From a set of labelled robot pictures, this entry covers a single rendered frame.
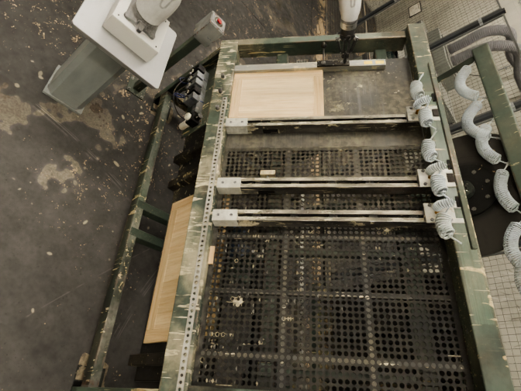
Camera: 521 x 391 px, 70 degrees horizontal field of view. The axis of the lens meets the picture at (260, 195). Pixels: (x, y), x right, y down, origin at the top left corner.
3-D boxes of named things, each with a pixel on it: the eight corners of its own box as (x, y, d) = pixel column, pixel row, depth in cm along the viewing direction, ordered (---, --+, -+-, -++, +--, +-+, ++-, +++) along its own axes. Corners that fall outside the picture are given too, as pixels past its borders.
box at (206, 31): (194, 25, 248) (212, 9, 238) (207, 37, 256) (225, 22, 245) (191, 36, 242) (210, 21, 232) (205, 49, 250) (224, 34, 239)
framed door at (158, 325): (174, 204, 256) (172, 203, 255) (232, 179, 224) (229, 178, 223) (146, 344, 211) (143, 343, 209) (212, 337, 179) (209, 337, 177)
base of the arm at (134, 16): (120, 20, 185) (126, 13, 181) (132, -6, 196) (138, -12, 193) (151, 46, 196) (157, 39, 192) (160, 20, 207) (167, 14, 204)
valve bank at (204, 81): (177, 69, 250) (201, 51, 236) (194, 82, 259) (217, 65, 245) (163, 126, 225) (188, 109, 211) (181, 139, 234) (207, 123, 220)
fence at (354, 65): (236, 70, 247) (235, 65, 244) (384, 64, 235) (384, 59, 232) (235, 75, 245) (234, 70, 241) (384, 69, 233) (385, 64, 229)
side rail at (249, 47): (240, 52, 265) (238, 39, 256) (401, 45, 251) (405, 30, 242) (239, 58, 262) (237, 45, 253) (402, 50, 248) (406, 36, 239)
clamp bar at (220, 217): (216, 212, 193) (205, 188, 173) (459, 213, 178) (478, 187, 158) (214, 230, 188) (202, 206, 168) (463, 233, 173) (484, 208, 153)
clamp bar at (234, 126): (229, 123, 223) (221, 94, 203) (436, 119, 209) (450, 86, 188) (226, 136, 218) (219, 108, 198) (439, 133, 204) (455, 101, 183)
